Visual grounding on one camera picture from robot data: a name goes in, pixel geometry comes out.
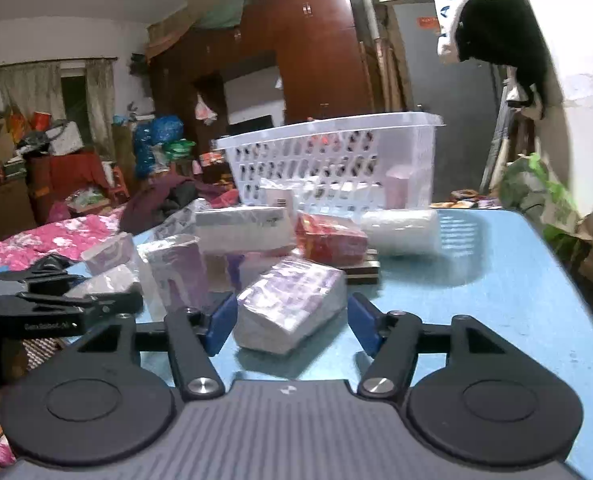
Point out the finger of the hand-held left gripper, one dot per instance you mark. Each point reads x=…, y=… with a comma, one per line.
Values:
x=46, y=312
x=41, y=276

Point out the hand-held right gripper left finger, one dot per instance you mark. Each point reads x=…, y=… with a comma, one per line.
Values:
x=220, y=322

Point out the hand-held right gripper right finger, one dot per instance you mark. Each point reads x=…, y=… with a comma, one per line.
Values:
x=364, y=325

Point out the clear plastic-wrapped pack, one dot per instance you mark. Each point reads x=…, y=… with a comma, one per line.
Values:
x=106, y=280

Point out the purple patterned tissue pack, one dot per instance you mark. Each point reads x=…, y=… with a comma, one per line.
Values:
x=286, y=305

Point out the lilac plastic-wrapped pack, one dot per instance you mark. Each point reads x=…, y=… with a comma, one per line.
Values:
x=176, y=270

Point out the small lilac pack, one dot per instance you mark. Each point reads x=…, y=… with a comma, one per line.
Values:
x=109, y=255

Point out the red packet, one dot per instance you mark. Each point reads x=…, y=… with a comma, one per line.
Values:
x=326, y=242

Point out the large white tissue pack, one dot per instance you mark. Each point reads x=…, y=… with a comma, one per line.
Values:
x=241, y=230

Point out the white plastic-wrapped roll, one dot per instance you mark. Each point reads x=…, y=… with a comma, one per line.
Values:
x=401, y=230

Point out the clear patterned packet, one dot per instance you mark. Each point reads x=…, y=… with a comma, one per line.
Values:
x=176, y=220

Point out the white plastic basket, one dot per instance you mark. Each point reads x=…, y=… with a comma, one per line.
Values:
x=406, y=140

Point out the pink floral blanket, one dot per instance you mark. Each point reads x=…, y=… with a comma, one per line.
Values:
x=51, y=240

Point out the dark wooden board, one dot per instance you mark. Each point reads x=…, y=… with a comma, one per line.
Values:
x=364, y=266

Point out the wooden cabinet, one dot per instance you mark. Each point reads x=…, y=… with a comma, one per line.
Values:
x=1, y=210

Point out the red cloth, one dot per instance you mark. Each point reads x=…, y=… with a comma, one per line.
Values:
x=71, y=175

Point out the dark clothes pile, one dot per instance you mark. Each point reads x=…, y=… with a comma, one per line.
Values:
x=151, y=200

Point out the pink item in basket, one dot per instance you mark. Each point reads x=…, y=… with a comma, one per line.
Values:
x=399, y=187

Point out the colourful packets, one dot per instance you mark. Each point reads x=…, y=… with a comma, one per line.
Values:
x=466, y=200

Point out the green packet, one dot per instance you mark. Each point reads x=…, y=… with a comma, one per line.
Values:
x=179, y=149

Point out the patterned curtain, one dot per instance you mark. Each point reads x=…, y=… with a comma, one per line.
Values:
x=29, y=90
x=101, y=105

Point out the blue plastic bag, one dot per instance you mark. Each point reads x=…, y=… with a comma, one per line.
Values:
x=156, y=135

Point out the black television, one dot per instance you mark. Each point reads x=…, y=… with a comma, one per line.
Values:
x=251, y=125

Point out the pink hanging plastic bag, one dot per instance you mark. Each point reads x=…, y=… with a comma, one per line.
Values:
x=205, y=110

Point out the green plastic bag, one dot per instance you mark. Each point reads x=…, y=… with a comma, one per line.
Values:
x=531, y=185

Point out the grey door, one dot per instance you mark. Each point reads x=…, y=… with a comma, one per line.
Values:
x=426, y=90

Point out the leaning wooden poles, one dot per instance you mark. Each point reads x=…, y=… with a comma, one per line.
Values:
x=386, y=60

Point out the brown wooden wardrobe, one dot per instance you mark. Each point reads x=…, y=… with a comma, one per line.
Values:
x=316, y=60

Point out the red door label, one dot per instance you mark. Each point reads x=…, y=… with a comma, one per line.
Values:
x=428, y=21

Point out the black hanging garment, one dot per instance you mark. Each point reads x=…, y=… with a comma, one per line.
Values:
x=501, y=40

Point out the green cloth bundle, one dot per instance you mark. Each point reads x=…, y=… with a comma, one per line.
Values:
x=236, y=5

